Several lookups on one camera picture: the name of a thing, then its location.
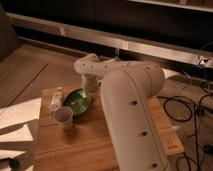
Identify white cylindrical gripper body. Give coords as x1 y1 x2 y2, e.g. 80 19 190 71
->
82 75 99 95

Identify green ceramic bowl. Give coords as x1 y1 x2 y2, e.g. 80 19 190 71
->
63 88 91 117

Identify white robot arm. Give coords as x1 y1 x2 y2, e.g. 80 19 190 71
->
74 54 170 171

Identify clear plastic bottle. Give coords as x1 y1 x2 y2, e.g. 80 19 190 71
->
50 87 64 111

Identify white paper cup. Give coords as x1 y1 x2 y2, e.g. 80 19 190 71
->
54 106 74 130

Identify wooden table board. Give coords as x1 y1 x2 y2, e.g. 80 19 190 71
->
34 83 185 171

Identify white paper sheets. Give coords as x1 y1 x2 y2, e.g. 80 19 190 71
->
0 97 42 171

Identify metal rail shelf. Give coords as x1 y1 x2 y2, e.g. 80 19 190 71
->
6 12 213 69

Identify black floor cables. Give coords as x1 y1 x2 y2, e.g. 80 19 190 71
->
156 43 213 171

